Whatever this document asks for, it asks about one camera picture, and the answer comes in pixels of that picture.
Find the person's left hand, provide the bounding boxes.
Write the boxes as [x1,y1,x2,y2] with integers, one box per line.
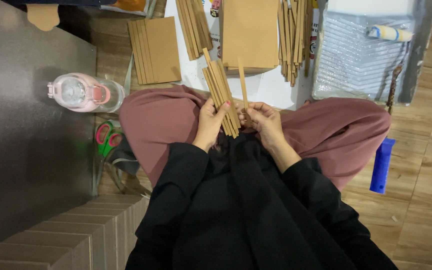
[192,99,232,153]

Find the person's right hand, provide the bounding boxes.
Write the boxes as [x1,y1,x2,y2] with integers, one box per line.
[238,102,290,152]

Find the bundle of brown cardboard strips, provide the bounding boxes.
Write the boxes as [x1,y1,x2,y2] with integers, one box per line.
[202,47,242,139]

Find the single brown cardboard strip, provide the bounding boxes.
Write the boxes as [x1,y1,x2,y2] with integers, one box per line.
[237,57,251,124]

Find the white paper sheet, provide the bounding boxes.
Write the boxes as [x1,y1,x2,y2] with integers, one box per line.
[163,0,322,111]

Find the heap of long brown strips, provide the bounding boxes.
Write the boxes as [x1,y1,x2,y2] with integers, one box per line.
[277,0,314,87]

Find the stack of large brown boards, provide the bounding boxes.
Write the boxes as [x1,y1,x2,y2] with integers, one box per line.
[220,0,280,75]

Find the stack of small brown boards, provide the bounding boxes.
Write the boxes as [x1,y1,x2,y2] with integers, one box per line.
[127,16,182,85]

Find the pile of brown strips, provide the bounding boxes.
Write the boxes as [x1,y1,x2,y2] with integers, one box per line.
[175,0,214,61]

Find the pink and green scissors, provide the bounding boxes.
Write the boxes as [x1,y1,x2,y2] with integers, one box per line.
[95,120,124,158]

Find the clear plastic paint tray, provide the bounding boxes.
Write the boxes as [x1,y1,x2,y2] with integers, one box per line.
[312,7,415,103]

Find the pink lidded water bottle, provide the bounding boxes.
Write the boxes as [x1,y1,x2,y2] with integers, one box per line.
[47,72,126,113]

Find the orange plastic bag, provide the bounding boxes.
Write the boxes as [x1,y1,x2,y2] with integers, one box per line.
[101,0,153,16]

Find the paint roller with striped sleeve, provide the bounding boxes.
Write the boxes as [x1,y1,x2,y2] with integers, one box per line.
[366,25,414,115]

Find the grey metal bar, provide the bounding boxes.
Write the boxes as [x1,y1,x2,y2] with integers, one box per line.
[398,0,432,104]

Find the row of brown cardboard boxes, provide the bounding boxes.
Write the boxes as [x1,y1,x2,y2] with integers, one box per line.
[0,194,150,270]

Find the grey metal cabinet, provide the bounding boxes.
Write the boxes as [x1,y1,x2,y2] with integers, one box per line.
[0,0,97,252]

